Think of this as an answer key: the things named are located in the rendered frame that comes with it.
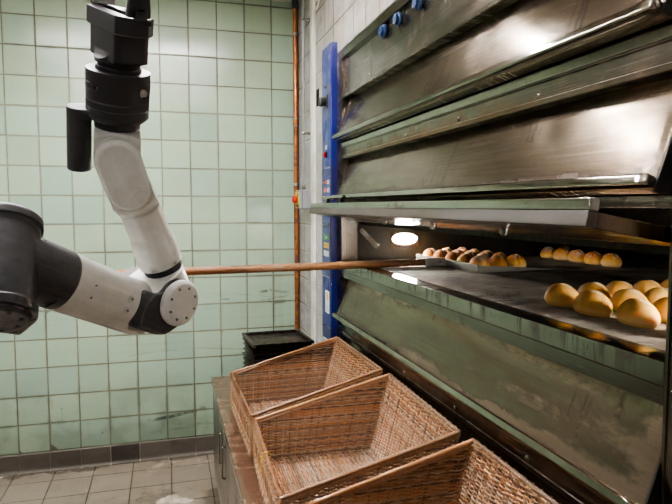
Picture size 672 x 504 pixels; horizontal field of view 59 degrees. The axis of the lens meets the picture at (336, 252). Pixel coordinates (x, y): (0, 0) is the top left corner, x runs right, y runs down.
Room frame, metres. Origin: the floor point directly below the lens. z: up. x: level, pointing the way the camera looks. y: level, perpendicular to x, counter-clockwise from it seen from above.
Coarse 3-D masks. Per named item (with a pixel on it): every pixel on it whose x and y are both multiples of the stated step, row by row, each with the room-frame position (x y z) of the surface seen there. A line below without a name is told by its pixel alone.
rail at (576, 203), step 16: (400, 208) 1.60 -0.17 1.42; (416, 208) 1.50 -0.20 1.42; (432, 208) 1.41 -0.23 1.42; (448, 208) 1.32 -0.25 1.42; (464, 208) 1.25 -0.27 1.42; (480, 208) 1.19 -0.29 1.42; (496, 208) 1.13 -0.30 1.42; (512, 208) 1.08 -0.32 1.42; (528, 208) 1.03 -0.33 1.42; (544, 208) 0.99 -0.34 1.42; (560, 208) 0.95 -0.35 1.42; (576, 208) 0.91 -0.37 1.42; (592, 208) 0.88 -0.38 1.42
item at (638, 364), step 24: (408, 288) 1.91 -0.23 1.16; (432, 288) 1.76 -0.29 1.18; (480, 312) 1.46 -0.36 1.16; (504, 312) 1.36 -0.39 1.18; (528, 312) 1.35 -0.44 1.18; (528, 336) 1.27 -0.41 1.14; (552, 336) 1.19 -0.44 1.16; (576, 336) 1.12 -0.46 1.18; (600, 336) 1.10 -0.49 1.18; (600, 360) 1.05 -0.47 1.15; (624, 360) 1.00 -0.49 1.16; (648, 360) 0.95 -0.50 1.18
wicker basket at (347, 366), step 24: (336, 336) 2.58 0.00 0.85; (288, 360) 2.52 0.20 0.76; (312, 360) 2.55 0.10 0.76; (336, 360) 2.51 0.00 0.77; (360, 360) 2.25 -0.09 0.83; (240, 384) 2.46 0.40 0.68; (264, 384) 2.49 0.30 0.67; (288, 384) 2.52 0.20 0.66; (312, 384) 2.55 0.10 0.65; (336, 384) 2.02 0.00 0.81; (240, 408) 2.16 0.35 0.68; (264, 408) 2.41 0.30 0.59; (240, 432) 2.15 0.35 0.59
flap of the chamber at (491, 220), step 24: (336, 216) 2.40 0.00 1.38; (360, 216) 1.97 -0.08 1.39; (384, 216) 1.70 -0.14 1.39; (408, 216) 1.53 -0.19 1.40; (432, 216) 1.39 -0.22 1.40; (456, 216) 1.28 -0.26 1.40; (480, 216) 1.18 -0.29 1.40; (504, 216) 1.10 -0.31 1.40; (528, 216) 1.02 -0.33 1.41; (552, 216) 0.96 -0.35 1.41; (576, 216) 0.90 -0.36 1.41; (600, 216) 0.89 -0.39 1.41; (600, 240) 1.12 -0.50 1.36; (624, 240) 1.02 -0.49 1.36; (648, 240) 0.93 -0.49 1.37
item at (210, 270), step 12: (264, 264) 2.22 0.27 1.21; (276, 264) 2.23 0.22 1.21; (288, 264) 2.24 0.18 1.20; (300, 264) 2.25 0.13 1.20; (312, 264) 2.26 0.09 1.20; (324, 264) 2.27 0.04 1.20; (336, 264) 2.29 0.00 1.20; (348, 264) 2.30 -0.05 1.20; (360, 264) 2.32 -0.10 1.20; (372, 264) 2.33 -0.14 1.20; (384, 264) 2.34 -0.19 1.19; (396, 264) 2.36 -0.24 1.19; (408, 264) 2.37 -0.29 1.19; (420, 264) 2.39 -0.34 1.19
